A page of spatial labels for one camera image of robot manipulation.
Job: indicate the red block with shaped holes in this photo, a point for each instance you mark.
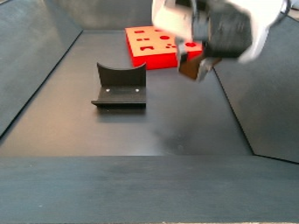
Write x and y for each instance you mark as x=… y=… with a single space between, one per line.
x=151 y=47

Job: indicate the black curved fixture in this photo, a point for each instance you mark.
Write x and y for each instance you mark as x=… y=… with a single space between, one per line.
x=122 y=87

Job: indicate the brown three prong object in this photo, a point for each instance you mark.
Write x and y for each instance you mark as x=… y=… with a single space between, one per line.
x=189 y=66

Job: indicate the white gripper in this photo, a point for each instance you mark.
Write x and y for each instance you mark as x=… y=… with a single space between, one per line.
x=230 y=26

